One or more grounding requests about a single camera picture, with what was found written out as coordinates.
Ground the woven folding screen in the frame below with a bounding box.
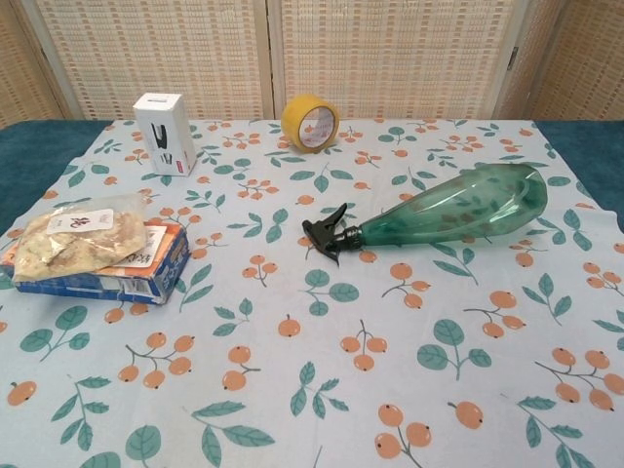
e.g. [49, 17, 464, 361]
[0, 0, 624, 123]

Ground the white stapler box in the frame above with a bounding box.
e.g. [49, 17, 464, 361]
[134, 92, 198, 177]

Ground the blue and orange carton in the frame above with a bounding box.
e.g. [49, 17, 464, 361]
[0, 219, 191, 306]

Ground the clear bag of snacks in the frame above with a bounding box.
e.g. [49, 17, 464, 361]
[13, 193, 150, 284]

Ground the floral fruit print tablecloth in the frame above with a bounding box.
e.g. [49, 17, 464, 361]
[0, 118, 624, 468]

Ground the green plastic spray bottle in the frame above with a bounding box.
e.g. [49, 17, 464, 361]
[301, 163, 551, 266]

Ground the yellow packing tape roll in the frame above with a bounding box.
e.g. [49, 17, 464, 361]
[281, 94, 341, 153]

